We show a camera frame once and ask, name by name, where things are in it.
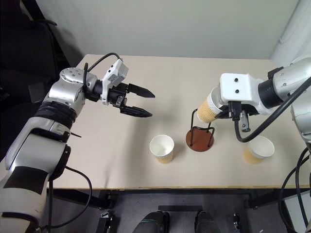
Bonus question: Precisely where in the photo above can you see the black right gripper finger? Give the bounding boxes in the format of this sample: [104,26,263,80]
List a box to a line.
[214,107,231,119]

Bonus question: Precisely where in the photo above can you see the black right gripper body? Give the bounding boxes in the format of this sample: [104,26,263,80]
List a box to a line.
[219,100,259,133]

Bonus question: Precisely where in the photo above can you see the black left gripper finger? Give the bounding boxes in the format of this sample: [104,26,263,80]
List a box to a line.
[120,104,154,118]
[128,83,156,99]

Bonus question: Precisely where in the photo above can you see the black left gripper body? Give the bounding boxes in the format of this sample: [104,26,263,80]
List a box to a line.
[108,83,130,114]

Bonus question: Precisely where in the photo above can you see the ribbed tan paper cup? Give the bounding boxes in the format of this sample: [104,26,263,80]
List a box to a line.
[242,135,276,165]
[197,87,224,123]
[149,134,175,165]

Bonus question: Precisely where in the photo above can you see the black chair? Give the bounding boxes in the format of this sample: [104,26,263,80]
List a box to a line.
[0,0,85,161]

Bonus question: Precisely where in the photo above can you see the dark rounded shape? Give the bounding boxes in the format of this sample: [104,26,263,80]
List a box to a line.
[138,210,171,233]
[195,210,222,233]

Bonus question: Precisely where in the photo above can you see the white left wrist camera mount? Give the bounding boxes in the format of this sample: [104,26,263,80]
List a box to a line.
[101,59,129,106]

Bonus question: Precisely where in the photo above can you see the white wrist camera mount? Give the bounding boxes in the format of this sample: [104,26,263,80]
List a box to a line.
[219,73,271,115]
[101,59,129,106]

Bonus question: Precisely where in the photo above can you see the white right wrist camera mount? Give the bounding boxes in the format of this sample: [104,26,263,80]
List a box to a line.
[219,73,271,115]

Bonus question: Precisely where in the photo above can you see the wire cup holder brown base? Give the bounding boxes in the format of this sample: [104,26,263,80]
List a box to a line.
[185,108,215,152]

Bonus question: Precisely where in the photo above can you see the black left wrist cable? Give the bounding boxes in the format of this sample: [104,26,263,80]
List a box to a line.
[82,52,123,98]

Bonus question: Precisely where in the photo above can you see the black right body cables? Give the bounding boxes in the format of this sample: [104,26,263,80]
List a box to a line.
[278,147,311,233]

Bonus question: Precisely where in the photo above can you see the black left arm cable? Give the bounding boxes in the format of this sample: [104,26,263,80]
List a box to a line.
[37,166,94,233]

